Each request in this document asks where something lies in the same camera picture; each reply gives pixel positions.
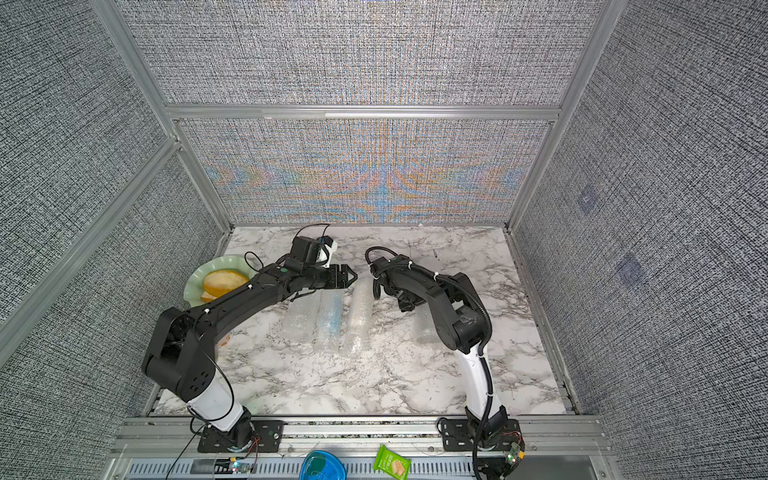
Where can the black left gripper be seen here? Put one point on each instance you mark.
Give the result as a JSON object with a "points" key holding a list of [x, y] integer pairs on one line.
{"points": [[344, 281]]}

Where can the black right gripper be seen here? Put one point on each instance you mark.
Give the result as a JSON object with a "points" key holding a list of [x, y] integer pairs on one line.
{"points": [[404, 306]]}

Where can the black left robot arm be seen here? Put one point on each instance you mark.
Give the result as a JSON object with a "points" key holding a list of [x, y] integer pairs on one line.
{"points": [[180, 356]]}

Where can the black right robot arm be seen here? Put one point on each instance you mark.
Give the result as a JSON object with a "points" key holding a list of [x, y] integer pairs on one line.
{"points": [[461, 322]]}

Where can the bubble wrapped blue item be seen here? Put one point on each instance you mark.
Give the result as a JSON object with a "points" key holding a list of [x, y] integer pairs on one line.
{"points": [[329, 320]]}

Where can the bread roll sandwich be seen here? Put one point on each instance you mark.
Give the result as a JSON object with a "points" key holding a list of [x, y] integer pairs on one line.
{"points": [[221, 282]]}

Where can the green scalloped glass plate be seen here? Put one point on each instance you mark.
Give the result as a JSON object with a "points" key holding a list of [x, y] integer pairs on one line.
{"points": [[193, 287]]}

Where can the green snack packet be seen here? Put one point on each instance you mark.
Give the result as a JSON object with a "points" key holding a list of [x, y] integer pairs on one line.
{"points": [[392, 464]]}

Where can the blue plastic container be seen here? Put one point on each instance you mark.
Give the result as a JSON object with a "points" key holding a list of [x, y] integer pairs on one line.
{"points": [[321, 465]]}

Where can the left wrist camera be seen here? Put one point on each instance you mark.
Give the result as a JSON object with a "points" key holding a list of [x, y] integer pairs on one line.
{"points": [[306, 251]]}

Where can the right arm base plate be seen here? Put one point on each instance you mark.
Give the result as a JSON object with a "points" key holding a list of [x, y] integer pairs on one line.
{"points": [[462, 433]]}

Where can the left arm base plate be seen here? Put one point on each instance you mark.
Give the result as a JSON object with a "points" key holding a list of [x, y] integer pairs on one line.
{"points": [[264, 435]]}

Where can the aluminium front rail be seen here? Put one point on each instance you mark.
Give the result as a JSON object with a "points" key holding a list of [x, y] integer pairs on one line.
{"points": [[557, 447]]}

